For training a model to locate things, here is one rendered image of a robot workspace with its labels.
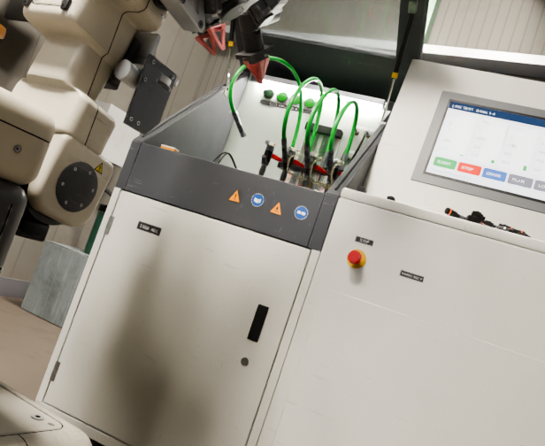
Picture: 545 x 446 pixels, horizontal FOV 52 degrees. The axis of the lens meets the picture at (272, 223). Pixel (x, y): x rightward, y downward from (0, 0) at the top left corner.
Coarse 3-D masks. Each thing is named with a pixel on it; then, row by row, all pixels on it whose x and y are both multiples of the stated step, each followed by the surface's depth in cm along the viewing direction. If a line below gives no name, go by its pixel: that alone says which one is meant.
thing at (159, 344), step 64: (128, 192) 176; (128, 256) 172; (192, 256) 165; (256, 256) 160; (128, 320) 167; (192, 320) 161; (256, 320) 155; (64, 384) 170; (128, 384) 163; (192, 384) 158; (256, 384) 152
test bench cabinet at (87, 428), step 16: (112, 192) 178; (112, 208) 177; (96, 240) 176; (96, 256) 176; (304, 272) 155; (80, 288) 174; (304, 288) 154; (288, 320) 153; (64, 336) 173; (288, 336) 152; (48, 368) 172; (272, 368) 152; (48, 384) 171; (272, 384) 151; (64, 416) 168; (96, 432) 164; (256, 432) 150
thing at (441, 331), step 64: (384, 192) 176; (448, 192) 172; (320, 256) 154; (384, 256) 149; (448, 256) 144; (512, 256) 140; (320, 320) 150; (384, 320) 146; (448, 320) 141; (512, 320) 137; (320, 384) 147; (384, 384) 142; (448, 384) 138; (512, 384) 134
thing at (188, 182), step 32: (160, 160) 175; (192, 160) 172; (160, 192) 173; (192, 192) 169; (224, 192) 166; (256, 192) 163; (288, 192) 160; (320, 192) 158; (256, 224) 161; (288, 224) 158
